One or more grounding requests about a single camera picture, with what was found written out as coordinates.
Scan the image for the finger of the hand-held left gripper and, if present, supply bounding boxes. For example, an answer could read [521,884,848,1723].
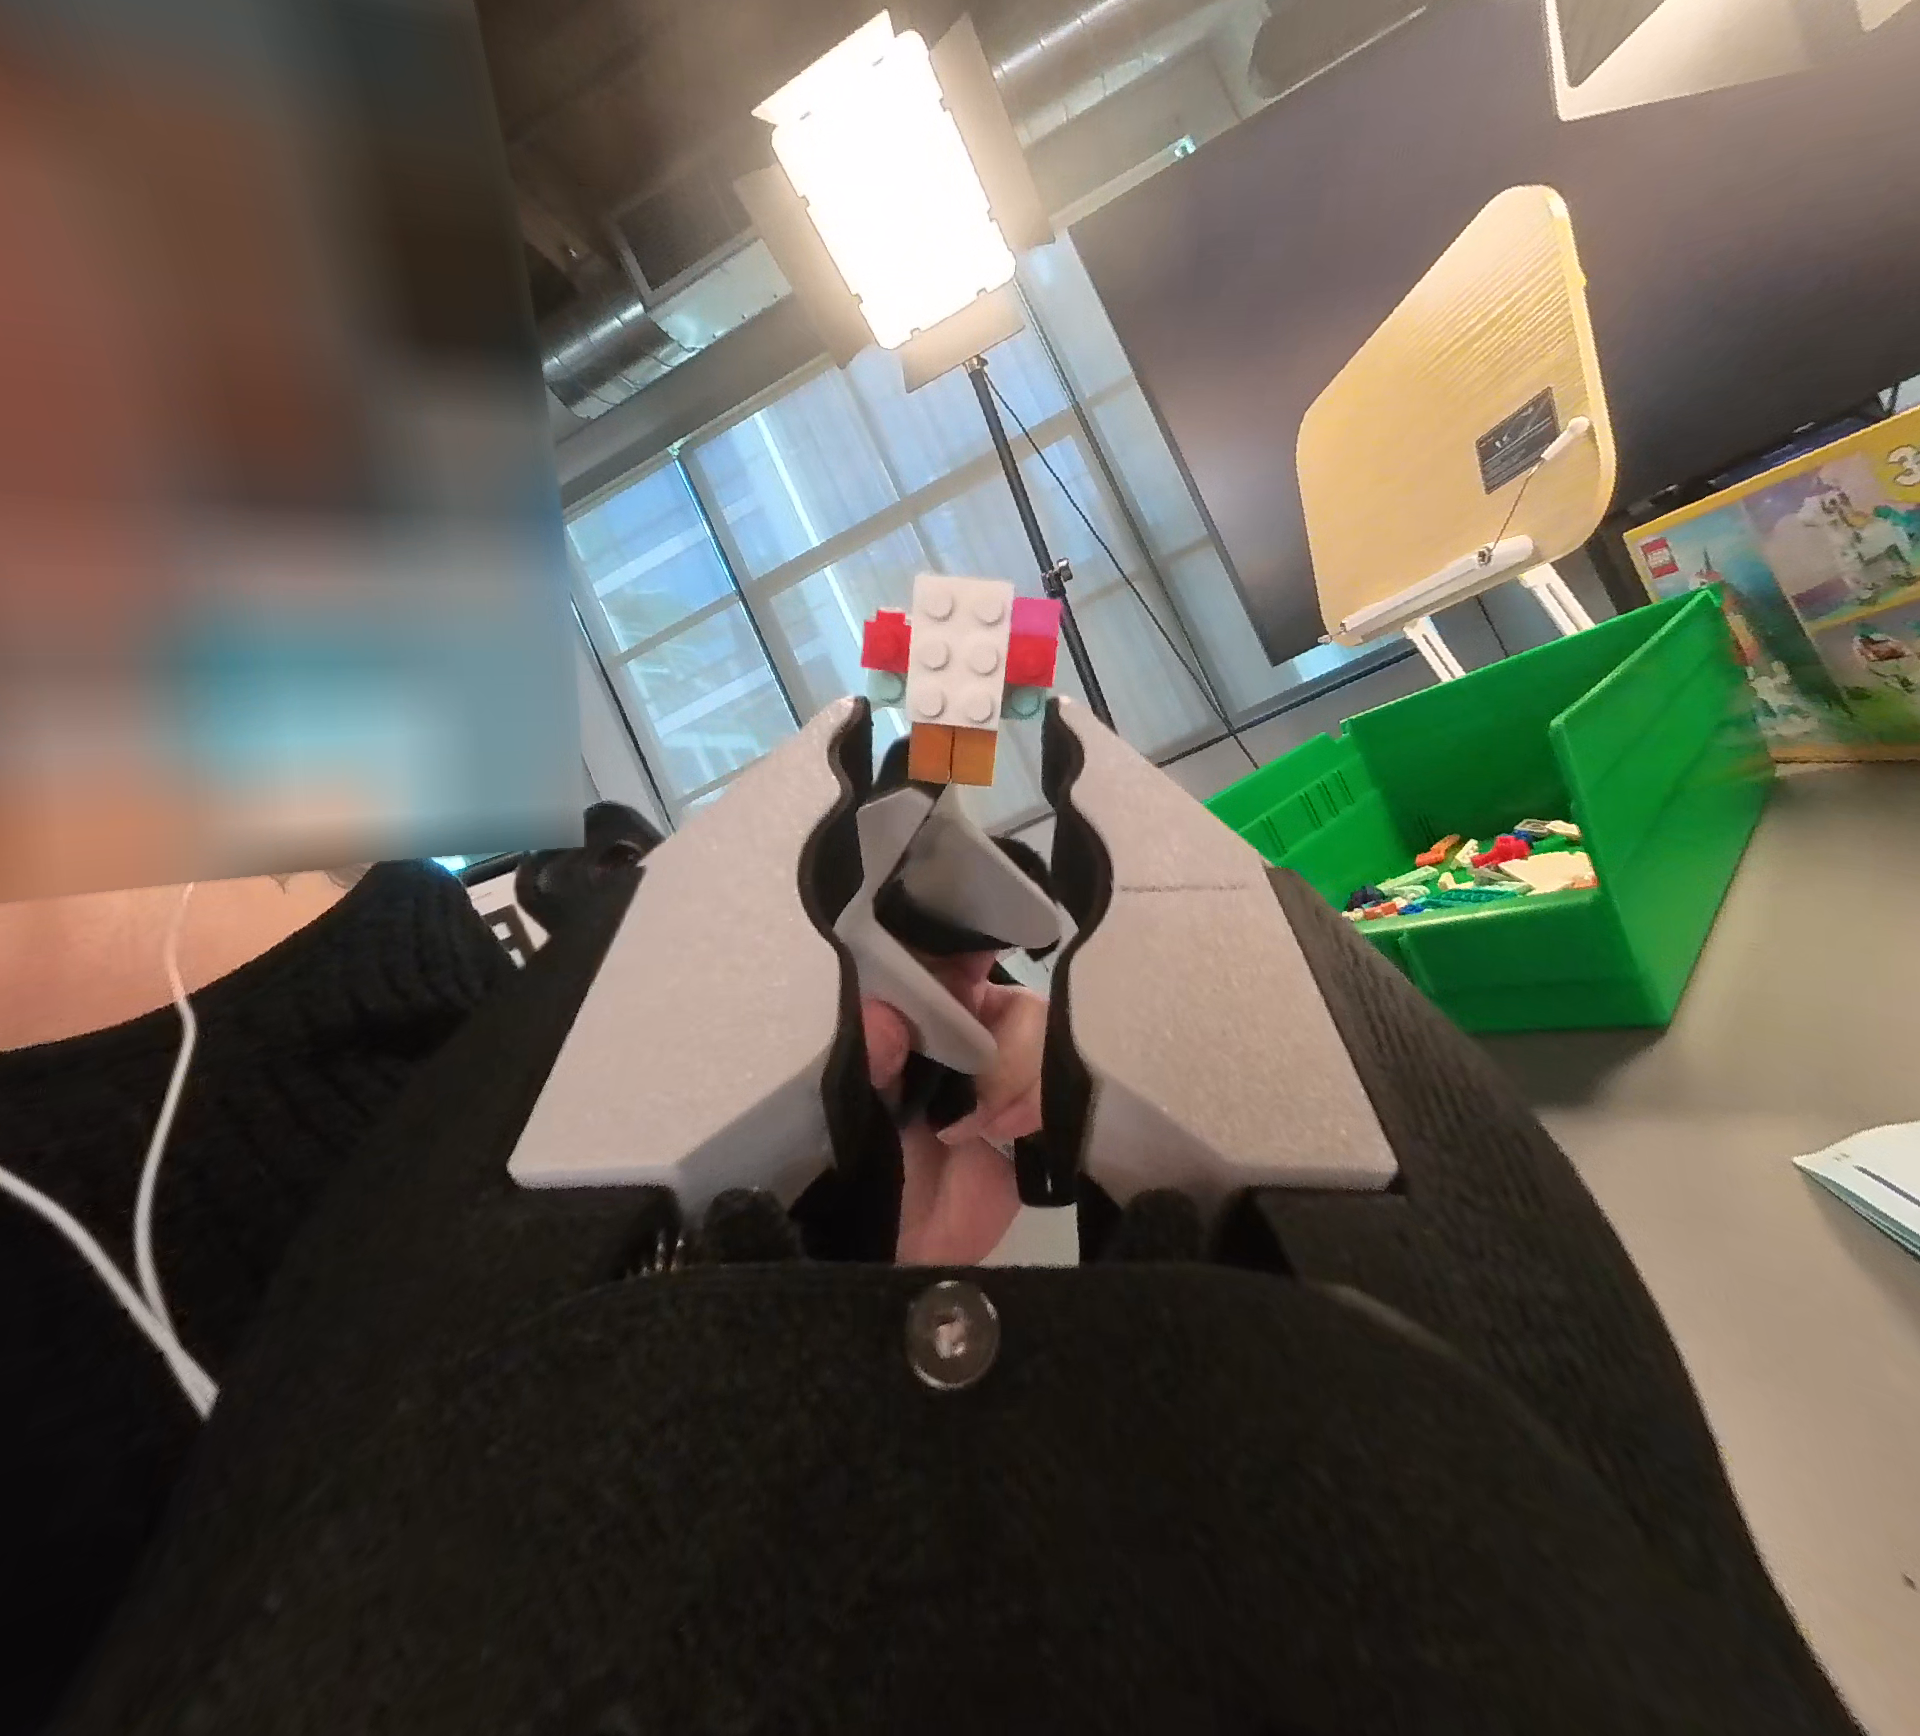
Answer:
[912,789,1076,954]
[829,783,1003,1074]

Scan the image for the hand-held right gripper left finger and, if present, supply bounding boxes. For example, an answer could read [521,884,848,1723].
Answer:
[506,698,878,1195]

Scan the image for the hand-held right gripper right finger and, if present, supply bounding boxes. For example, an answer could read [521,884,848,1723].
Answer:
[1017,698,1403,1208]

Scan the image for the white and red lego model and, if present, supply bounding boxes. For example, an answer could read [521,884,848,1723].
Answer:
[859,573,1063,790]

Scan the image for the pile of loose lego pieces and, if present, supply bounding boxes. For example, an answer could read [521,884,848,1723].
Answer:
[1339,816,1603,925]

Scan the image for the lego instruction booklet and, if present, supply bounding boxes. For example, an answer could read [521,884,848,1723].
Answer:
[1792,1119,1920,1263]

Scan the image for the yellow lego set box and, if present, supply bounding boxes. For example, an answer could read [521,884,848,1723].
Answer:
[1622,405,1920,766]

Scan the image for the person's left hand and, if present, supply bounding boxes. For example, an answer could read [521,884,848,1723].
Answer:
[863,978,1079,1266]

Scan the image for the green plastic bin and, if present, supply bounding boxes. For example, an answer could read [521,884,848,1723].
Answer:
[1200,584,1783,1037]

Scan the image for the person's torso in black sweater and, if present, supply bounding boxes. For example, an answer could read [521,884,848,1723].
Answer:
[0,859,521,1736]

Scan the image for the black light stand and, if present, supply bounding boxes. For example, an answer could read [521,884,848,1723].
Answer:
[960,352,1271,779]

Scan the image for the wooden top table white legs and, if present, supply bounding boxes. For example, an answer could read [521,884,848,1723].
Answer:
[1295,183,1621,681]

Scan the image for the studio light panel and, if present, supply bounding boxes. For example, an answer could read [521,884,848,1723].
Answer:
[732,11,1076,399]

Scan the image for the white earphone cable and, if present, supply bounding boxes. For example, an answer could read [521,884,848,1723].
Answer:
[0,879,223,1419]

